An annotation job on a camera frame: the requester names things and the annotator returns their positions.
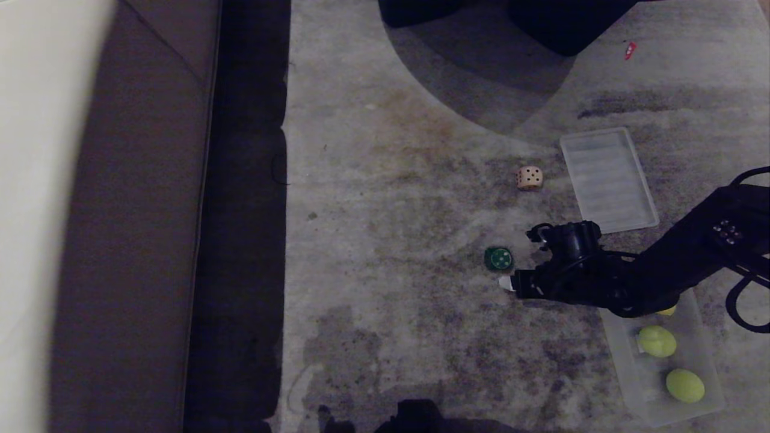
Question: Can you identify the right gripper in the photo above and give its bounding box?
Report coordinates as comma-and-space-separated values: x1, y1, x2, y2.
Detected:
497, 259, 609, 303

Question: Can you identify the clear plastic box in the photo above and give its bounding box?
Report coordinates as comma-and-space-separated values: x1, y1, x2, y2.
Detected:
600, 289, 727, 428

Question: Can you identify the green die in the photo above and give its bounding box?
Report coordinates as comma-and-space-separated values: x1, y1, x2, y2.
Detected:
484, 246, 514, 272

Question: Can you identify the beige wooden die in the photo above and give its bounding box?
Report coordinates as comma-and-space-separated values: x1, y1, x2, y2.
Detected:
516, 165, 544, 191

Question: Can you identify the grey patterned rug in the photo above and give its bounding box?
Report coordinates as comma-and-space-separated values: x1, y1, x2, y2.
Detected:
265, 0, 770, 433

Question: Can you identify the clear plastic lid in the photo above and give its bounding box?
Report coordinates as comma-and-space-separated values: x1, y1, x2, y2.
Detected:
559, 127, 661, 235

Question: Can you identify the upper yellow-green egg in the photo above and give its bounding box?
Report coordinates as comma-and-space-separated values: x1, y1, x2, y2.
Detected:
638, 325, 677, 359

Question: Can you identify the yellow-green egg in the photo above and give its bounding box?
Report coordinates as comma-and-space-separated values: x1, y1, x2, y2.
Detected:
638, 325, 677, 359
665, 368, 706, 404

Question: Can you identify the lower yellow-green egg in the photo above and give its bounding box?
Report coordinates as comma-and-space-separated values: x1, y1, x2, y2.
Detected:
665, 368, 706, 404

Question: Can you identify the black furniture piece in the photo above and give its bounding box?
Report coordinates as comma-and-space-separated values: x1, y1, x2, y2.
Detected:
378, 0, 471, 28
507, 0, 639, 57

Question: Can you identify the brown sofa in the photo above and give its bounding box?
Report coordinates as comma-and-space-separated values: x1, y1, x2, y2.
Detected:
0, 0, 292, 433

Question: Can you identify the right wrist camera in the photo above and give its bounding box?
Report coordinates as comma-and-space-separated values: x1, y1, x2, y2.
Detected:
526, 220, 603, 265

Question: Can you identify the black cable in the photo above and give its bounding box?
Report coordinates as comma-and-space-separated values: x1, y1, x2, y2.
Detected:
724, 167, 770, 334

